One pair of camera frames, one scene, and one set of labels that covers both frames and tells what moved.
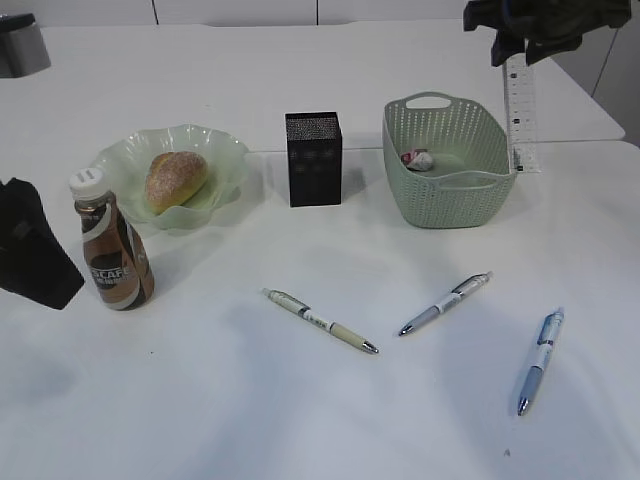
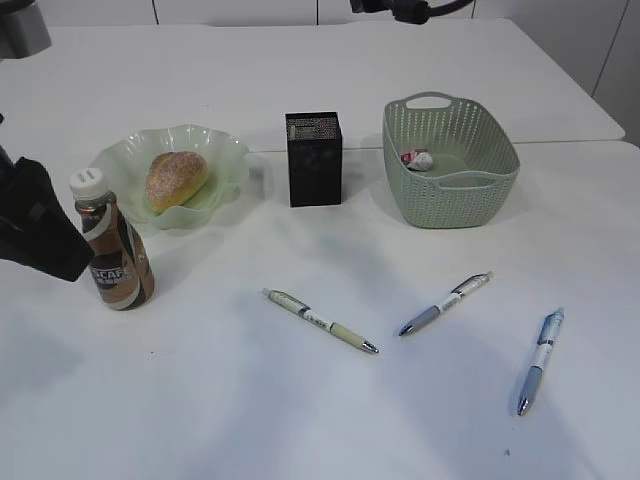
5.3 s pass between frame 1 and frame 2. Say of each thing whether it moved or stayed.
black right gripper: moved
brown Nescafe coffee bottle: stayed
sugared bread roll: stayed
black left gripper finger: moved
